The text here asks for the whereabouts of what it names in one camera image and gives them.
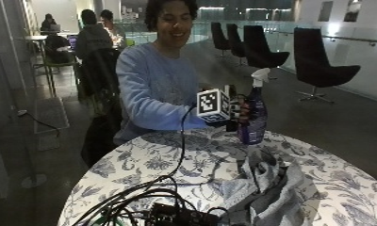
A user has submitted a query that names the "chair with black jacket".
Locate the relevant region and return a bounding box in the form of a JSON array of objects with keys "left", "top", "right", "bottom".
[{"left": 76, "top": 47, "right": 126, "bottom": 168}]

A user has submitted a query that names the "the person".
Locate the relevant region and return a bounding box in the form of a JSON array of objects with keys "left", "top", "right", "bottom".
[{"left": 112, "top": 0, "right": 240, "bottom": 147}]

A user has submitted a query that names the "metal handrail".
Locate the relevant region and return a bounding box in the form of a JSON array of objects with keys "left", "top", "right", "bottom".
[{"left": 267, "top": 29, "right": 377, "bottom": 45}]

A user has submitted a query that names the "black electronics box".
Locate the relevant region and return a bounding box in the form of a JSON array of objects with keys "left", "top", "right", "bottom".
[{"left": 147, "top": 202, "right": 221, "bottom": 226}]

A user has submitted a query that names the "white marker cube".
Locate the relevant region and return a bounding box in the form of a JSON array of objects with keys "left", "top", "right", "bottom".
[{"left": 196, "top": 89, "right": 233, "bottom": 124}]

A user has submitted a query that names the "purple spray bottle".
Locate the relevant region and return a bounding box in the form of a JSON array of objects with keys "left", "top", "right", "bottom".
[{"left": 236, "top": 67, "right": 272, "bottom": 146}]

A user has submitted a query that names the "green chair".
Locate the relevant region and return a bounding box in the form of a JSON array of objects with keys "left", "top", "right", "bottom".
[{"left": 32, "top": 46, "right": 82, "bottom": 98}]

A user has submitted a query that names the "floral tablecloth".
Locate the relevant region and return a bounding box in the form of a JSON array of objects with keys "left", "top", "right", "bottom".
[{"left": 56, "top": 126, "right": 377, "bottom": 226}]

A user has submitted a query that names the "green cable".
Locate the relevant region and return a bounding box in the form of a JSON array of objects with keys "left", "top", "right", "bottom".
[{"left": 90, "top": 215, "right": 127, "bottom": 226}]

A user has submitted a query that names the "black swivel chair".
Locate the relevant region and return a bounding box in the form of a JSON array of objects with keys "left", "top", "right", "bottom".
[
  {"left": 243, "top": 24, "right": 292, "bottom": 80},
  {"left": 225, "top": 23, "right": 248, "bottom": 67},
  {"left": 293, "top": 26, "right": 362, "bottom": 105},
  {"left": 211, "top": 22, "right": 233, "bottom": 58}
]

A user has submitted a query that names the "bundle of black cables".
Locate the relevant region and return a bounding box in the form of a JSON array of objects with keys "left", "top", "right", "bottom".
[{"left": 71, "top": 175, "right": 232, "bottom": 226}]

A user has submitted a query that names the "grey floor mat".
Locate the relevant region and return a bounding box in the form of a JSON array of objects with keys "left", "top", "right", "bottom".
[{"left": 32, "top": 96, "right": 71, "bottom": 135}]

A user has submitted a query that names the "black glove cable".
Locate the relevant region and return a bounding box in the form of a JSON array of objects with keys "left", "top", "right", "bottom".
[{"left": 143, "top": 105, "right": 197, "bottom": 192}]

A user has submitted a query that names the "black floor cable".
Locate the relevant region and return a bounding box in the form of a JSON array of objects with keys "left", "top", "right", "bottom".
[{"left": 16, "top": 109, "right": 62, "bottom": 138}]

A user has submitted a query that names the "framed wall picture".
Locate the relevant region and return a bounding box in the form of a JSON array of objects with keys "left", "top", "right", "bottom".
[
  {"left": 317, "top": 0, "right": 336, "bottom": 23},
  {"left": 344, "top": 0, "right": 365, "bottom": 24}
]

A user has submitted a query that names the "grey cloth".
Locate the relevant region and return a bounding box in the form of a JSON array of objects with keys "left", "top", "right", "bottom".
[{"left": 220, "top": 150, "right": 321, "bottom": 226}]

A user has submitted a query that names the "white high table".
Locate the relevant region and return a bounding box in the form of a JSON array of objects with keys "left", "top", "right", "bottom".
[{"left": 24, "top": 34, "right": 58, "bottom": 98}]

